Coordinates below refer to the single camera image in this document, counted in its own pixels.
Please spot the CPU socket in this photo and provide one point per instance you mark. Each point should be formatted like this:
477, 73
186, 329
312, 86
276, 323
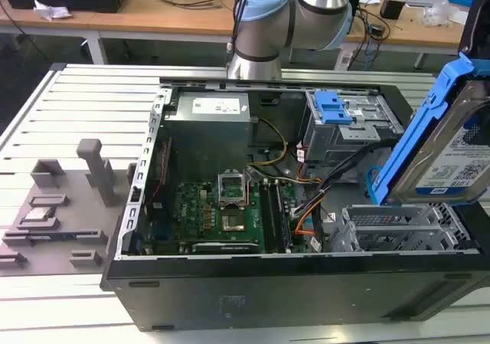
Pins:
233, 220

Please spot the green motherboard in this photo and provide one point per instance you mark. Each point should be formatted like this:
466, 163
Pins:
195, 210

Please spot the metal disk bay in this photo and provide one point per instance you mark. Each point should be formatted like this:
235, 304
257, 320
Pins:
394, 227

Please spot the black case fan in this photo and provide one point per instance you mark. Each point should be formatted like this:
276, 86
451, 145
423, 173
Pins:
161, 171

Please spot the silver CPU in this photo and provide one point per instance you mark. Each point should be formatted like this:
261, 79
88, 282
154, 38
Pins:
37, 214

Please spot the grey power supply unit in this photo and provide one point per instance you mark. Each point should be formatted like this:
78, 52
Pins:
208, 116

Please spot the black RAM slot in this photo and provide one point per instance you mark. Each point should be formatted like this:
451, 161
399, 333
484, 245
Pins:
282, 215
269, 213

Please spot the clear plastic bag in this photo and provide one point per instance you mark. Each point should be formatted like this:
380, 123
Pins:
440, 12

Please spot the metal drive cage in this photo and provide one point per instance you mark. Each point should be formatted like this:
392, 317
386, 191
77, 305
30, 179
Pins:
344, 139

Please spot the blue drive latch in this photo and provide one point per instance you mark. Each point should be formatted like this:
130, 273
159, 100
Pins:
330, 110

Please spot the small black box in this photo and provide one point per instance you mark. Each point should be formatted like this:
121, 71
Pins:
392, 7

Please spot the hard disk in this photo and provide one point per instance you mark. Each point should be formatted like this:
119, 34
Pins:
432, 156

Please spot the black open PC case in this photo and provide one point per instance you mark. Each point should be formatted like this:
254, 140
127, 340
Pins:
237, 294

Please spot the wooden desk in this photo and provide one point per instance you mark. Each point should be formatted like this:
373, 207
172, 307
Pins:
172, 14

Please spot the black graphics card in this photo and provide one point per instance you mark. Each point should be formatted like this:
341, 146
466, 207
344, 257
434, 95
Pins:
226, 247

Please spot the crumpled white paper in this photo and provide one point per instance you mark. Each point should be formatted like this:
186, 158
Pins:
51, 10

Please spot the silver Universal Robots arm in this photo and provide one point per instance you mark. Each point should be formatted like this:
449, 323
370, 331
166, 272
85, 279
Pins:
268, 26

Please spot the grey parts rack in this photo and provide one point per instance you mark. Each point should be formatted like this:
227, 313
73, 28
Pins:
72, 225

